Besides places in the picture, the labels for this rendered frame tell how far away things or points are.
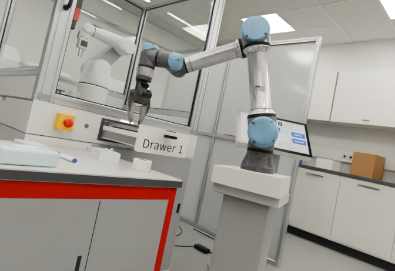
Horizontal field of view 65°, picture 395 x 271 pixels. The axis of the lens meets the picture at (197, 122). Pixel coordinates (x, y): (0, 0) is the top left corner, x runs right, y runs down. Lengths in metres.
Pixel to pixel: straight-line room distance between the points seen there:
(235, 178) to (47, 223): 0.69
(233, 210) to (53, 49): 1.03
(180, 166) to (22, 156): 1.23
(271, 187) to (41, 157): 0.79
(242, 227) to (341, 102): 3.42
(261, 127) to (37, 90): 0.94
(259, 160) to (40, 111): 0.96
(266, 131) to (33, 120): 0.97
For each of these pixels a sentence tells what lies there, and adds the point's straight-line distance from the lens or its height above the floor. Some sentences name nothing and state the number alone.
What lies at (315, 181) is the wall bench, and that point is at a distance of 4.15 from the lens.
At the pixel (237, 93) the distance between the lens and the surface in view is 3.33.
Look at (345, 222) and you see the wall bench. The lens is 4.05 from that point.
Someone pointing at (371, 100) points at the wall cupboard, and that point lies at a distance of 4.46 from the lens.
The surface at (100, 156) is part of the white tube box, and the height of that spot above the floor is 0.78.
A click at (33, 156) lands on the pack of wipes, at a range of 0.90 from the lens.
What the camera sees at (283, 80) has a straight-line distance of 3.07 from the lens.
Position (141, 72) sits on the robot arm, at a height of 1.16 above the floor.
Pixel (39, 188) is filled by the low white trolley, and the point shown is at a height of 0.71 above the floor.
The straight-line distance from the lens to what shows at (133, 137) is 1.37.
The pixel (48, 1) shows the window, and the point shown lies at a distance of 1.72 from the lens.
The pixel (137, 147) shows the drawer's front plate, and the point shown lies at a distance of 1.32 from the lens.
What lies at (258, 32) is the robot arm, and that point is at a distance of 1.30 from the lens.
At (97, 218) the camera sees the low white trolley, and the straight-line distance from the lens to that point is 1.00.
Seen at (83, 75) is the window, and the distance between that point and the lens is 1.57.
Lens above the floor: 0.91
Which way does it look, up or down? 3 degrees up
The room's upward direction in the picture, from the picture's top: 12 degrees clockwise
